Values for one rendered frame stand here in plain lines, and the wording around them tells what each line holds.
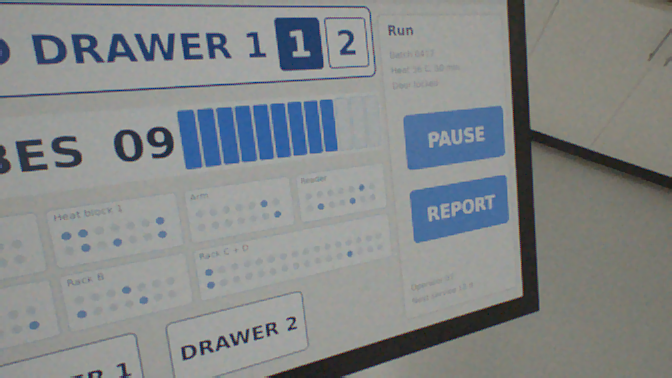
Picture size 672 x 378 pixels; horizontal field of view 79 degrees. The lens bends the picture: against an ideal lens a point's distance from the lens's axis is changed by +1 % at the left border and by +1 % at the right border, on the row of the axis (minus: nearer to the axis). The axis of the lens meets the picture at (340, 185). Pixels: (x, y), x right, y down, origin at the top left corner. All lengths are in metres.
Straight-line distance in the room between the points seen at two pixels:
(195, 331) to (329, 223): 0.12
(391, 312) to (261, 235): 0.13
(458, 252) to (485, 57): 0.17
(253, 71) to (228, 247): 0.12
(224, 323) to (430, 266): 0.17
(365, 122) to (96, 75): 0.18
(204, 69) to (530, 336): 1.54
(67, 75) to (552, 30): 2.15
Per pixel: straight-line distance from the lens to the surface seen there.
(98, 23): 0.29
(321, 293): 0.31
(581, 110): 2.46
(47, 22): 0.30
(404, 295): 0.34
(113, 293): 0.30
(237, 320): 0.30
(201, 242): 0.29
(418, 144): 0.33
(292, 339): 0.32
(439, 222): 0.35
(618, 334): 1.91
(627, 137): 2.56
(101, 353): 0.31
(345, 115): 0.30
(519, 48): 0.40
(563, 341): 1.75
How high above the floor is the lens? 1.29
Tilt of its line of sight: 44 degrees down
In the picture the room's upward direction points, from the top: 12 degrees clockwise
